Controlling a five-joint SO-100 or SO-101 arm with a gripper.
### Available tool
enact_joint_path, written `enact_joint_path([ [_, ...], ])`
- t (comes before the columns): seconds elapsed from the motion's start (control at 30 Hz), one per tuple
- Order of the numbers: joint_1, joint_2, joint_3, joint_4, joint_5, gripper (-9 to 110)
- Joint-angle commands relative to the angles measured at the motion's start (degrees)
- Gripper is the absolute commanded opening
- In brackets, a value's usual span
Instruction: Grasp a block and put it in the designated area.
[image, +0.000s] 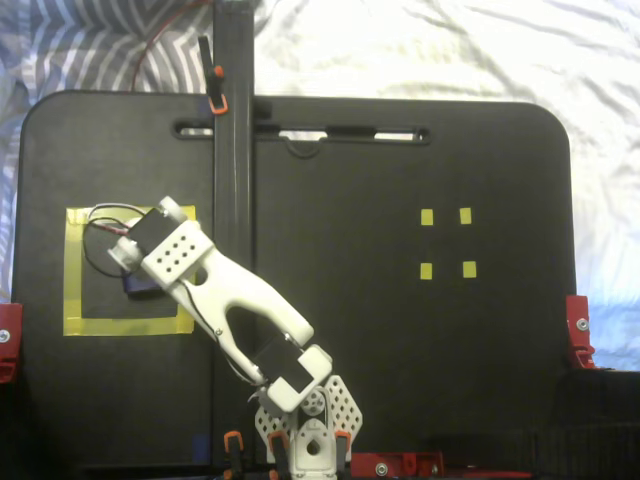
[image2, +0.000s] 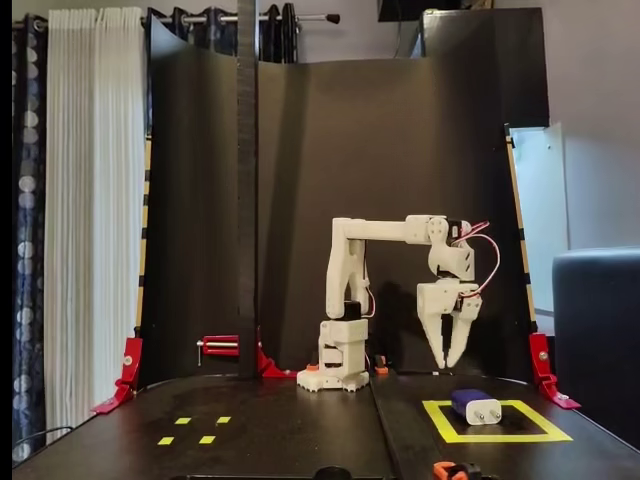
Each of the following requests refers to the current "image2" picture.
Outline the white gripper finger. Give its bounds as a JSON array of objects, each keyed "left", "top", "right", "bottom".
[
  {"left": 446, "top": 298, "right": 484, "bottom": 369},
  {"left": 418, "top": 313, "right": 447, "bottom": 370}
]

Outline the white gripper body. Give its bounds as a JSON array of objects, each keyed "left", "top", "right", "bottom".
[{"left": 416, "top": 281, "right": 481, "bottom": 318}]

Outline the blue white charger block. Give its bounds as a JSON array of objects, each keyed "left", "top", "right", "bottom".
[{"left": 450, "top": 388, "right": 503, "bottom": 427}]

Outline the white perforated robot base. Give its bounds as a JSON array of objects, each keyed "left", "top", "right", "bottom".
[{"left": 296, "top": 367, "right": 372, "bottom": 397}]

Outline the yellow black striped stick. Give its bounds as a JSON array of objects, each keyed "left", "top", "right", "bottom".
[
  {"left": 133, "top": 135, "right": 154, "bottom": 337},
  {"left": 503, "top": 123, "right": 539, "bottom": 335}
]

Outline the yellow tape square outline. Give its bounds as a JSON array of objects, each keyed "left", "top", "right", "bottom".
[{"left": 421, "top": 399, "right": 574, "bottom": 445}]

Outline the dark blue armchair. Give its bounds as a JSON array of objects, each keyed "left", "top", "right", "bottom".
[{"left": 551, "top": 245, "right": 640, "bottom": 454}]

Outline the black curved backdrop sheet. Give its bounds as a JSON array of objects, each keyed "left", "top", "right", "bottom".
[{"left": 137, "top": 7, "right": 551, "bottom": 392}]

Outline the red screw clamp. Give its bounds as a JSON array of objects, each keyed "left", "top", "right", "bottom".
[{"left": 195, "top": 334, "right": 242, "bottom": 367}]

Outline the metal curtain rod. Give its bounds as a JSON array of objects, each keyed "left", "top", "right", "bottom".
[{"left": 144, "top": 13, "right": 342, "bottom": 26}]

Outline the blue dotted curtain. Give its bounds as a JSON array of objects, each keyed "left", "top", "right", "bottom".
[
  {"left": 147, "top": 2, "right": 300, "bottom": 65},
  {"left": 12, "top": 13, "right": 50, "bottom": 464}
]

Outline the white pleated curtain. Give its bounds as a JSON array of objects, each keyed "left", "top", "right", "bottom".
[{"left": 43, "top": 5, "right": 150, "bottom": 445}]

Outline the red white servo wire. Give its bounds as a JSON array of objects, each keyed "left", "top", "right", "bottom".
[{"left": 452, "top": 219, "right": 502, "bottom": 302}]

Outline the red side bracket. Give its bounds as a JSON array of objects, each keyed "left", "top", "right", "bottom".
[
  {"left": 528, "top": 333, "right": 582, "bottom": 412},
  {"left": 90, "top": 336, "right": 144, "bottom": 414}
]

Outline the red pole foot bracket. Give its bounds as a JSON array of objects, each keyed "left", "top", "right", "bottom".
[{"left": 255, "top": 327, "right": 299, "bottom": 380}]

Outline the black vertical camera pole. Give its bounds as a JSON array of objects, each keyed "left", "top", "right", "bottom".
[{"left": 236, "top": 0, "right": 260, "bottom": 382}]

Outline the black hanging cable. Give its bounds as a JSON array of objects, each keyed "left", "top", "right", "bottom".
[{"left": 393, "top": 0, "right": 405, "bottom": 60}]

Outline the black wall screen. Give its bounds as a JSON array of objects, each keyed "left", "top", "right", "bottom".
[{"left": 378, "top": 0, "right": 496, "bottom": 22}]

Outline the thin black cable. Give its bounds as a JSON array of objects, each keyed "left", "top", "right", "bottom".
[{"left": 12, "top": 424, "right": 75, "bottom": 454}]

